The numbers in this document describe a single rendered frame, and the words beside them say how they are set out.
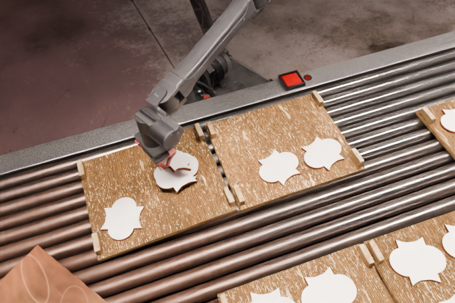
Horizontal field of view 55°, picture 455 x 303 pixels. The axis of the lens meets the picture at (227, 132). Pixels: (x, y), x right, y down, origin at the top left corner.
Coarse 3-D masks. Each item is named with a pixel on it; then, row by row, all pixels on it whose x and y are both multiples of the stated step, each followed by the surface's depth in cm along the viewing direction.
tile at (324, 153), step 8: (312, 144) 139; (320, 144) 138; (328, 144) 138; (336, 144) 138; (312, 152) 137; (320, 152) 136; (328, 152) 136; (336, 152) 136; (304, 160) 135; (312, 160) 135; (320, 160) 134; (328, 160) 134; (336, 160) 134; (312, 168) 134; (320, 168) 134; (328, 168) 132
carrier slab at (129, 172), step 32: (192, 128) 146; (96, 160) 139; (128, 160) 139; (96, 192) 132; (128, 192) 131; (160, 192) 131; (192, 192) 130; (96, 224) 125; (160, 224) 124; (192, 224) 124
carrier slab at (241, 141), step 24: (240, 120) 148; (264, 120) 147; (288, 120) 147; (312, 120) 146; (216, 144) 142; (240, 144) 141; (264, 144) 141; (288, 144) 140; (240, 168) 135; (336, 168) 133; (360, 168) 133; (264, 192) 129; (288, 192) 129
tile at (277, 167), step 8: (288, 152) 137; (264, 160) 135; (272, 160) 135; (280, 160) 135; (288, 160) 135; (296, 160) 135; (264, 168) 133; (272, 168) 133; (280, 168) 133; (288, 168) 133; (296, 168) 134; (264, 176) 132; (272, 176) 132; (280, 176) 131; (288, 176) 131
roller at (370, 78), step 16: (416, 64) 164; (432, 64) 165; (352, 80) 160; (368, 80) 160; (240, 112) 152; (128, 144) 145; (64, 160) 142; (16, 176) 139; (32, 176) 139; (48, 176) 141
